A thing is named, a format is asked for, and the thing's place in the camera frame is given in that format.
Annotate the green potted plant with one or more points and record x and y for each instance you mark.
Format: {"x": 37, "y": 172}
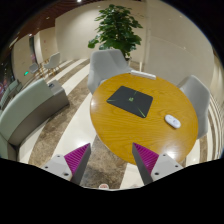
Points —
{"x": 116, "y": 30}

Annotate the black mouse pad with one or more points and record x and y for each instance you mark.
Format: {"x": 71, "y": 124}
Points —
{"x": 131, "y": 100}

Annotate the grey chair right of table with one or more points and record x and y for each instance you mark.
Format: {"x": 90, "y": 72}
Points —
{"x": 199, "y": 96}

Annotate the round wooden table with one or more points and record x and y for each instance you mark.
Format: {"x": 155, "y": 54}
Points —
{"x": 170, "y": 126}

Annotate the white keyboard on table edge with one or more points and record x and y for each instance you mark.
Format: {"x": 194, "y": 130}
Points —
{"x": 143, "y": 74}

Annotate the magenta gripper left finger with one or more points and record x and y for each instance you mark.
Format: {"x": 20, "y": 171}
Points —
{"x": 71, "y": 166}

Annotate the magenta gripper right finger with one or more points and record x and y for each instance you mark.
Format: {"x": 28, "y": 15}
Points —
{"x": 153, "y": 166}

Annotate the white computer mouse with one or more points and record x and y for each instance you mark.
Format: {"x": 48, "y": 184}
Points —
{"x": 172, "y": 121}

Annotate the grey chair behind table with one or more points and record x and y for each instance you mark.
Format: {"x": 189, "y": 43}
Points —
{"x": 105, "y": 64}

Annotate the grey chair far left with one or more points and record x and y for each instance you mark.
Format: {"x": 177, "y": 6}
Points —
{"x": 53, "y": 63}

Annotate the grey chair far background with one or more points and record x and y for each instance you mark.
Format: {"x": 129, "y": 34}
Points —
{"x": 35, "y": 69}

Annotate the grey-green sofa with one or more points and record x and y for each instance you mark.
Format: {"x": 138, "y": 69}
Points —
{"x": 28, "y": 109}

